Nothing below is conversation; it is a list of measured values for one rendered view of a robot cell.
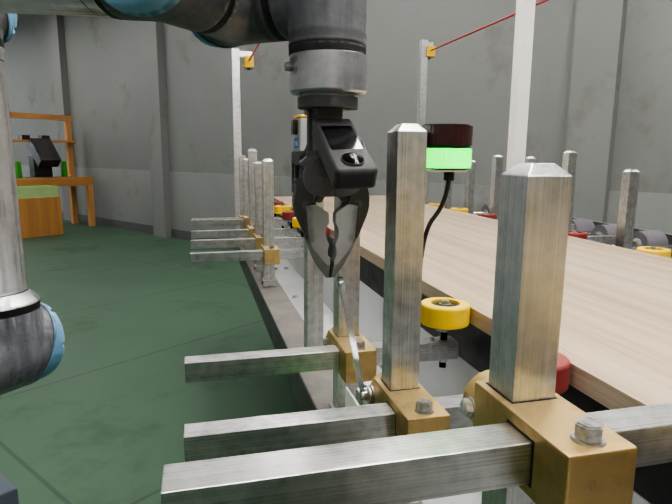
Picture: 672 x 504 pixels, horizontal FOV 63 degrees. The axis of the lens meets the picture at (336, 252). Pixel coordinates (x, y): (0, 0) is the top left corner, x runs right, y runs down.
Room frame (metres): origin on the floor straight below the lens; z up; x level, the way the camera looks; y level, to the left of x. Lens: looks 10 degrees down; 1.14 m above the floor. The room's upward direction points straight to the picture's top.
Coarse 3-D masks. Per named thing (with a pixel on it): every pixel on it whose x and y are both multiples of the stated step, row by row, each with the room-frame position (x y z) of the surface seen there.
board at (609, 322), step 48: (384, 240) 1.58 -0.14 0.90; (432, 240) 1.59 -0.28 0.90; (480, 240) 1.60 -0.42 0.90; (576, 240) 1.61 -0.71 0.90; (432, 288) 1.02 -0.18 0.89; (480, 288) 1.00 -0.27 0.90; (576, 288) 1.01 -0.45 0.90; (624, 288) 1.01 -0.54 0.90; (576, 336) 0.73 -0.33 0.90; (624, 336) 0.73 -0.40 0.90; (576, 384) 0.62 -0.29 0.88; (624, 384) 0.57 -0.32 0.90
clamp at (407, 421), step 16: (384, 384) 0.63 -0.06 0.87; (384, 400) 0.61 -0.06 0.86; (400, 400) 0.59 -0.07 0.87; (416, 400) 0.59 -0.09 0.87; (432, 400) 0.59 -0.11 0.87; (400, 416) 0.56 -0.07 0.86; (416, 416) 0.55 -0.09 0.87; (432, 416) 0.55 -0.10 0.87; (448, 416) 0.55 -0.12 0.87; (400, 432) 0.56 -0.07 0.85; (416, 432) 0.54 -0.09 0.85
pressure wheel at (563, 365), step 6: (558, 354) 0.64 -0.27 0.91; (558, 360) 0.62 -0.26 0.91; (564, 360) 0.62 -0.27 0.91; (558, 366) 0.60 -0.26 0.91; (564, 366) 0.61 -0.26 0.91; (558, 372) 0.60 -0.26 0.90; (564, 372) 0.60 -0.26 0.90; (558, 378) 0.60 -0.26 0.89; (564, 378) 0.60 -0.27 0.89; (558, 384) 0.60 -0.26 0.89; (564, 384) 0.60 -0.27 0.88; (558, 390) 0.60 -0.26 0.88; (564, 390) 0.60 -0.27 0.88
